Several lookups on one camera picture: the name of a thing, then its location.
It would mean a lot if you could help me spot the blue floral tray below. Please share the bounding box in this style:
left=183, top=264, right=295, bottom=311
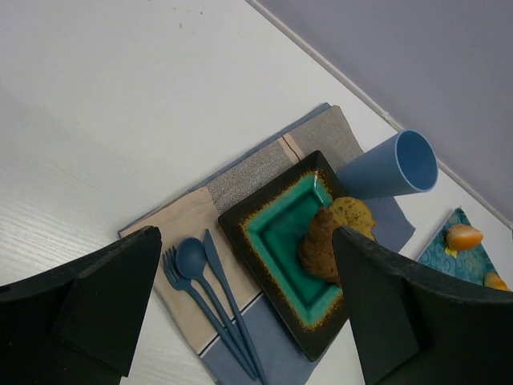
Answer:
left=417, top=208, right=497, bottom=286

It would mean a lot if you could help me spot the blue plastic spoon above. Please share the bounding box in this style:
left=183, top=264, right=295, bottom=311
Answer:
left=176, top=237, right=258, bottom=380

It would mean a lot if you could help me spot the toasted baguette slice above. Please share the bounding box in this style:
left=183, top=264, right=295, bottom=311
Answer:
left=329, top=197, right=376, bottom=241

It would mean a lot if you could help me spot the round orange bun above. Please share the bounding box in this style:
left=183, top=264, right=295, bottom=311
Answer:
left=446, top=224, right=483, bottom=251

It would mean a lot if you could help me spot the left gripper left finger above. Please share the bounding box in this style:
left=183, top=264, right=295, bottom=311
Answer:
left=1, top=226, right=162, bottom=384

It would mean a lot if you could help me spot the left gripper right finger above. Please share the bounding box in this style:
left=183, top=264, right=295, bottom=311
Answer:
left=333, top=227, right=512, bottom=384

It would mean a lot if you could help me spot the blue plastic knife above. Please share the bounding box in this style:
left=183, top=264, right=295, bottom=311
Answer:
left=204, top=229, right=269, bottom=385

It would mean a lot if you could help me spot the blue plastic cup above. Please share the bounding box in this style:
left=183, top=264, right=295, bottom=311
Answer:
left=337, top=130, right=438, bottom=200

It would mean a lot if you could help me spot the dark brown croissant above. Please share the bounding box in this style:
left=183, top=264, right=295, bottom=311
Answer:
left=298, top=207, right=341, bottom=288

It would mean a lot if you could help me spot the golden croissant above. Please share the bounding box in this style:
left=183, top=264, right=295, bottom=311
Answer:
left=483, top=271, right=510, bottom=291

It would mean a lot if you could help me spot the green square ceramic plate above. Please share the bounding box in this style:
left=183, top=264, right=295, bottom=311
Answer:
left=218, top=150, right=348, bottom=362

